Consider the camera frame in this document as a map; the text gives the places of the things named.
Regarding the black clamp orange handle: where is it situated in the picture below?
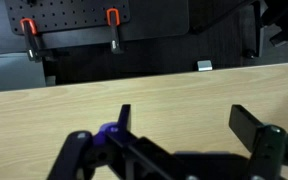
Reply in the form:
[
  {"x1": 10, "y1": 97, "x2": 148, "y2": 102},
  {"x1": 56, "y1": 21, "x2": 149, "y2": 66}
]
[
  {"x1": 19, "y1": 17, "x2": 55, "y2": 63},
  {"x1": 105, "y1": 8, "x2": 124, "y2": 55}
]

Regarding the gray metal table bracket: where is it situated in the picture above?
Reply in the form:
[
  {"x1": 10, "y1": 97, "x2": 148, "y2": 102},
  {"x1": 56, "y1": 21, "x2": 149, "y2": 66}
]
[{"x1": 197, "y1": 59, "x2": 214, "y2": 72}]

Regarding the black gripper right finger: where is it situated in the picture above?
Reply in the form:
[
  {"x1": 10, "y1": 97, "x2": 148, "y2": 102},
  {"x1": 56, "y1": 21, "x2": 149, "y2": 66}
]
[{"x1": 228, "y1": 104, "x2": 288, "y2": 180}]

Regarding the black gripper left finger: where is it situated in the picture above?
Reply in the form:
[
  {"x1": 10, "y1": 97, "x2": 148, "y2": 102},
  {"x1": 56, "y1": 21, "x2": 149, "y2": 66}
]
[{"x1": 47, "y1": 104, "x2": 142, "y2": 180}]

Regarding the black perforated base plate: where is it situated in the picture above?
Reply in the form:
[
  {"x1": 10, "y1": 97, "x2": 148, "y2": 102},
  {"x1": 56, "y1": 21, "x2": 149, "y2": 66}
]
[{"x1": 4, "y1": 0, "x2": 132, "y2": 35}]

